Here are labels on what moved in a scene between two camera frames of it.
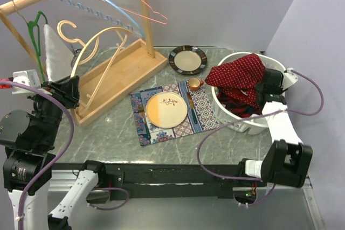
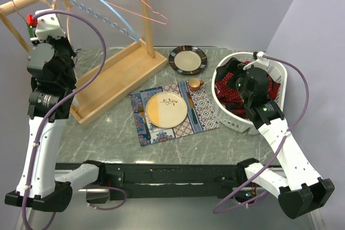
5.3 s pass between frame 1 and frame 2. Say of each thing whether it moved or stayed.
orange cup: stayed
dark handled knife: stayed
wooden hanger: moved
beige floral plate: stayed
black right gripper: moved
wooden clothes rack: stayed
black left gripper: moved
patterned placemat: stayed
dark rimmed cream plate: stayed
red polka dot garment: moved
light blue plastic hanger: moved
